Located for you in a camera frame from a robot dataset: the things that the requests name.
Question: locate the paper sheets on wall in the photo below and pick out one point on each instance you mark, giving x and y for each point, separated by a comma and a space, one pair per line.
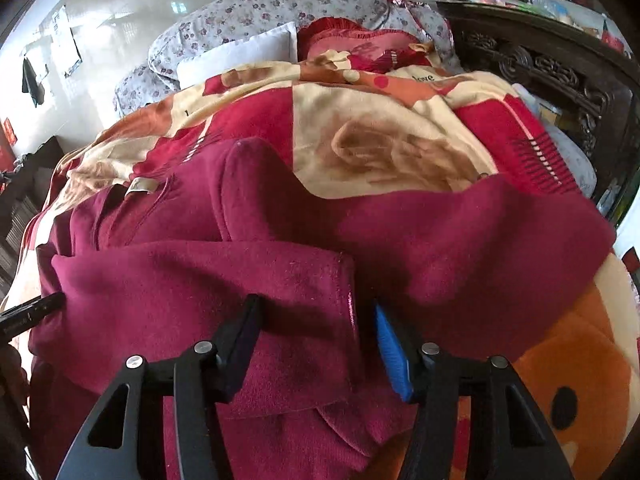
65, 40

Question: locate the pile of household clutter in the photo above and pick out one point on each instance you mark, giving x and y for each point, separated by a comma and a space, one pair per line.
550, 7

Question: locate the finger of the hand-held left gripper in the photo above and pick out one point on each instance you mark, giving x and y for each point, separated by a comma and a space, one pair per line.
35, 310

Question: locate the printed fleece blanket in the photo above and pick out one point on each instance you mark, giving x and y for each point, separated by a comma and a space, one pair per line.
375, 135

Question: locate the red wall sticker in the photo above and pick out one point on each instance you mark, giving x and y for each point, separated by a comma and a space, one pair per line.
7, 130

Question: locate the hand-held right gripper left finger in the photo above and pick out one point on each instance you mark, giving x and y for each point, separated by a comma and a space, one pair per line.
245, 340

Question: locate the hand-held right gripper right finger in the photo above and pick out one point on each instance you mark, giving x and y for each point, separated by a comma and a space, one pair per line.
392, 360

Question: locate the dark hanging garment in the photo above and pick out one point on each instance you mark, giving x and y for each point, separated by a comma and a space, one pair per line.
32, 82

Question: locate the dark carved wooden nightstand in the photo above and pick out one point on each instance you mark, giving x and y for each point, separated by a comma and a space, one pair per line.
525, 55

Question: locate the maroon sweater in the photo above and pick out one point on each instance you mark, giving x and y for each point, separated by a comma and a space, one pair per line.
300, 240

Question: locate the floral grey pillow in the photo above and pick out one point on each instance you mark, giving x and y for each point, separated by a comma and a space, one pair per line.
260, 5

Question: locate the pale pillow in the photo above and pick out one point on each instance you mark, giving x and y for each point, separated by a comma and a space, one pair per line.
570, 155

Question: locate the red ruffled cushion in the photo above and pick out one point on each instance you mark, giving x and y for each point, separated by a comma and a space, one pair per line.
350, 42

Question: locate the white pillow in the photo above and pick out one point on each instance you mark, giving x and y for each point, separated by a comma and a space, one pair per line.
250, 50

